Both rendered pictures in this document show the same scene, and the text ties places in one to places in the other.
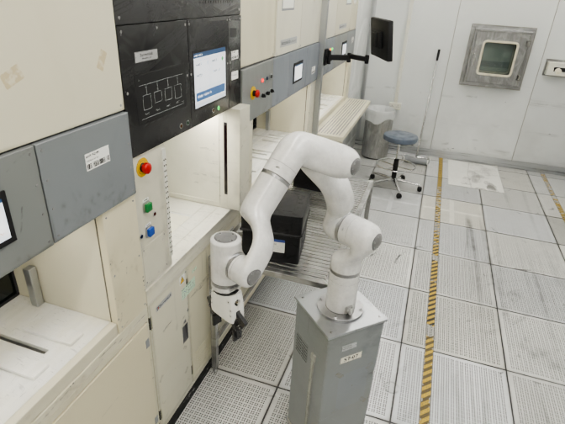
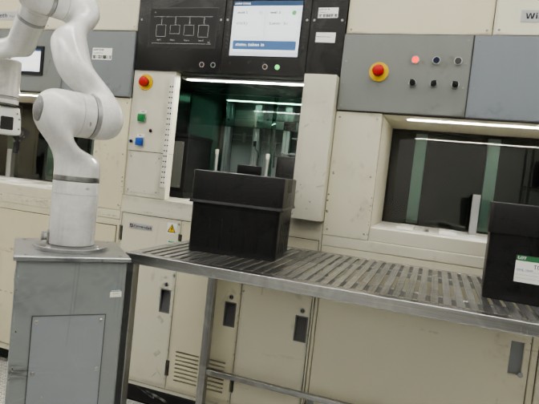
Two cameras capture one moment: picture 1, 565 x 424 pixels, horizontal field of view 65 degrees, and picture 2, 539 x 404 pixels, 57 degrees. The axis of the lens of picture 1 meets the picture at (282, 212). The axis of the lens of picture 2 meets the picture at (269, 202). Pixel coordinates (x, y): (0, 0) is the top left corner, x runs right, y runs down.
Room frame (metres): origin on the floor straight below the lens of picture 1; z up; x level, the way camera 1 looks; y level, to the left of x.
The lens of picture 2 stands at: (2.02, -1.61, 1.02)
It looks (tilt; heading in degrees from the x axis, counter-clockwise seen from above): 3 degrees down; 91
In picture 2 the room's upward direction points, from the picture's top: 6 degrees clockwise
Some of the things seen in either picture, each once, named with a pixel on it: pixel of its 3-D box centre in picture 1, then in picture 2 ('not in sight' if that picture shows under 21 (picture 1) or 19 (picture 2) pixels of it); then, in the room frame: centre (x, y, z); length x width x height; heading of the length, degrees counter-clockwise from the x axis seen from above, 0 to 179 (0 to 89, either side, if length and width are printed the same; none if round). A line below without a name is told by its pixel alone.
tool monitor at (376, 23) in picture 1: (361, 43); not in sight; (3.56, -0.52, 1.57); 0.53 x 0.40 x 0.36; 73
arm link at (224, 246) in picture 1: (227, 258); (6, 78); (1.02, 0.14, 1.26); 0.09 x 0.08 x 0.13; 48
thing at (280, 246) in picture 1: (276, 231); (243, 224); (1.91, 0.03, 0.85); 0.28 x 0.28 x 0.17; 81
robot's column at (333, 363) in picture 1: (330, 373); (58, 381); (1.46, -0.26, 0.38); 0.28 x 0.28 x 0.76; 28
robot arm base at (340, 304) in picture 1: (342, 288); (73, 214); (1.46, -0.26, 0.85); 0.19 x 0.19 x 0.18
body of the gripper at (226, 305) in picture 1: (226, 299); (4, 119); (1.02, 0.15, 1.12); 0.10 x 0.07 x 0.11; 48
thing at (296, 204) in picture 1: (277, 207); (247, 185); (1.91, 0.03, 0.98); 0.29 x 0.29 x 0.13; 81
